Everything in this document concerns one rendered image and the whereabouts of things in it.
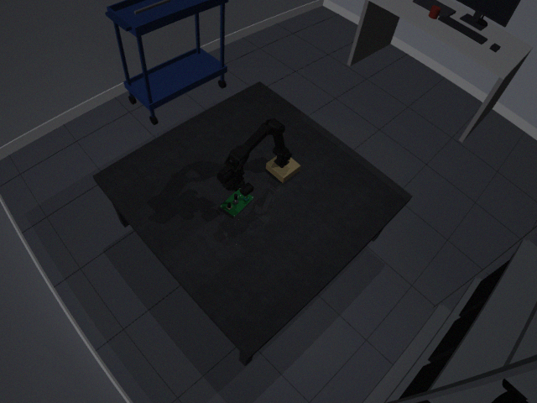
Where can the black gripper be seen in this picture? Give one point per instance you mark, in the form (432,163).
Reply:
(245,189)

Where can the green circuit board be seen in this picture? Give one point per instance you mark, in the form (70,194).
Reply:
(236,202)

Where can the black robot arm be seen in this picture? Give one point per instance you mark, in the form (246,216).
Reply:
(240,153)

